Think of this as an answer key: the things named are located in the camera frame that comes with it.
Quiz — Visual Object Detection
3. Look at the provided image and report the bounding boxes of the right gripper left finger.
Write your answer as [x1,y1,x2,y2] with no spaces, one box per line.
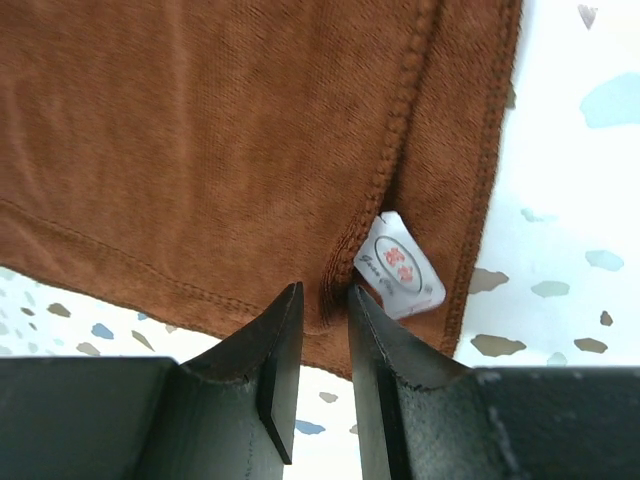
[1,283,304,479]

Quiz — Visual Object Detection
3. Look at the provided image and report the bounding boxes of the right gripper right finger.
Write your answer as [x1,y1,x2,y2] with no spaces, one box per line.
[348,287,639,479]

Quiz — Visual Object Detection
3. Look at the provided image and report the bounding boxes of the brown towel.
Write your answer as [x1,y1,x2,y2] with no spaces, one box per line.
[1,1,522,377]

